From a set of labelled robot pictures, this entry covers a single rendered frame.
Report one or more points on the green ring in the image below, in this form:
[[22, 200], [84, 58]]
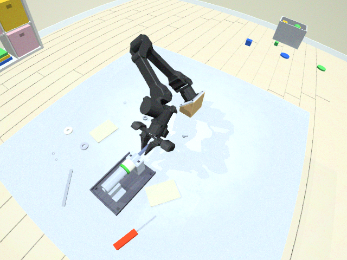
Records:
[[125, 168]]

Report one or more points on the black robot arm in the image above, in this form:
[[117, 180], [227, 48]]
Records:
[[141, 51]]

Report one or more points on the orange-handled screwdriver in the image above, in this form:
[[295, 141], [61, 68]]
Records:
[[129, 236]]

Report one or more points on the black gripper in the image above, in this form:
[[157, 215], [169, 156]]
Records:
[[154, 131]]

